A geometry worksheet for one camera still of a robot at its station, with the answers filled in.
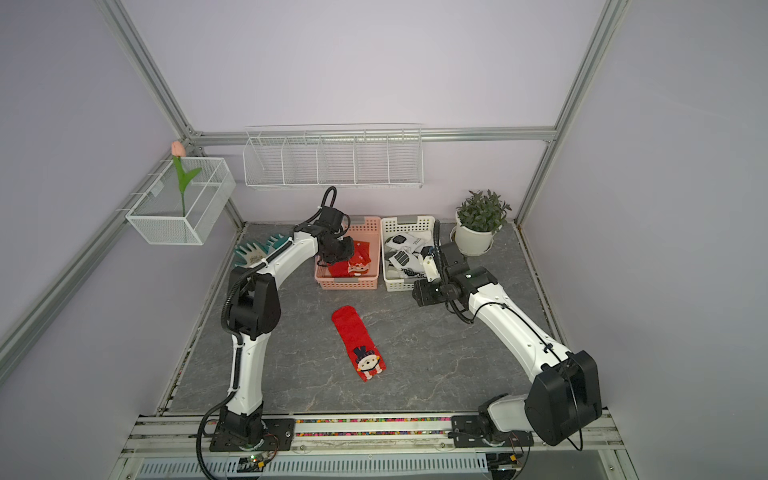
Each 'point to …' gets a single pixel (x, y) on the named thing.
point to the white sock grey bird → (404, 264)
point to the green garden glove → (274, 242)
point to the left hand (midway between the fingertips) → (354, 254)
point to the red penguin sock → (366, 357)
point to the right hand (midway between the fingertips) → (422, 289)
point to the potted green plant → (477, 219)
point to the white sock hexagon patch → (410, 240)
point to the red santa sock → (358, 263)
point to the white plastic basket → (395, 279)
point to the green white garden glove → (249, 254)
